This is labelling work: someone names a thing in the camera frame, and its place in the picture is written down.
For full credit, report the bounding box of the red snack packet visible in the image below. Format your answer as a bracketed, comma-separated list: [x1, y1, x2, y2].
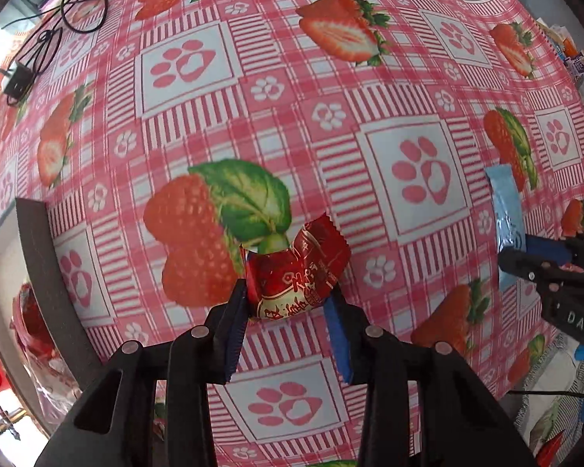
[241, 214, 352, 323]
[10, 284, 57, 357]

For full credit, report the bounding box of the light blue snack packet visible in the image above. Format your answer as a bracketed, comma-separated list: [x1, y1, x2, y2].
[485, 165, 527, 293]

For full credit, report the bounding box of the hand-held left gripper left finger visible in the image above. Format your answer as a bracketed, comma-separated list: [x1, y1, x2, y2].
[34, 279, 250, 467]

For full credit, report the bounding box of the dark rimmed storage box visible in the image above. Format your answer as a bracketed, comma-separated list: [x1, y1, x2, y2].
[0, 198, 104, 449]

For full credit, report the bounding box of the strawberry printed tablecloth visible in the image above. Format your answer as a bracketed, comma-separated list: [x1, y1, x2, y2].
[0, 0, 584, 467]

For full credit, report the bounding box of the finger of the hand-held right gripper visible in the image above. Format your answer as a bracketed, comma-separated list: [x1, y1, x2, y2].
[498, 248, 566, 286]
[523, 234, 576, 264]

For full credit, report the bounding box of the pile of assorted clutter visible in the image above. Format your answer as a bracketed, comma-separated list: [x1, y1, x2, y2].
[535, 16, 584, 110]

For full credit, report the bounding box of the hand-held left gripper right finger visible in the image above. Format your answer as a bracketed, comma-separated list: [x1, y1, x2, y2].
[324, 296, 539, 467]

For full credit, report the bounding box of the black power adapter with cable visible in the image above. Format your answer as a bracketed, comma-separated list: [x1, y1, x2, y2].
[0, 0, 109, 108]

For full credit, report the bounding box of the patterned blanket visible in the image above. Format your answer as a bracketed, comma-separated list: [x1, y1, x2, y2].
[513, 335, 584, 467]

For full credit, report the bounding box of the thin black cable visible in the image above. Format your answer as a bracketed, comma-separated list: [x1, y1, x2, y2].
[508, 388, 584, 399]

